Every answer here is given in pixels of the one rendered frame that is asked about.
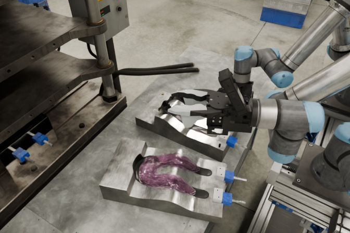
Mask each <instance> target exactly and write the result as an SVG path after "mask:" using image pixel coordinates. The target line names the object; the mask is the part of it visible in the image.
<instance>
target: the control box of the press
mask: <svg viewBox="0 0 350 233"><path fill-rule="evenodd" d="M68 2H69V6H70V10H71V13H72V17H88V13H87V9H86V5H85V0H68ZM98 3H99V9H100V13H101V17H103V18H104V19H106V21H107V27H108V30H107V31H106V32H105V33H104V35H105V41H106V46H107V51H108V57H109V59H110V60H112V61H113V62H114V66H115V71H116V70H118V67H117V61H116V54H115V48H114V42H113V36H115V35H116V34H118V33H119V32H121V31H122V30H124V29H125V28H127V27H128V26H129V16H128V7H127V0H98ZM78 40H79V41H82V42H85V43H86V44H87V49H88V51H89V53H90V54H91V55H92V56H93V57H95V58H96V59H97V56H96V55H95V54H94V53H93V52H92V50H91V48H90V44H91V45H94V41H93V37H92V36H86V37H81V38H78ZM113 84H114V89H116V90H118V92H119V93H122V92H121V86H120V80H119V76H117V77H116V78H115V79H114V81H113Z"/></svg>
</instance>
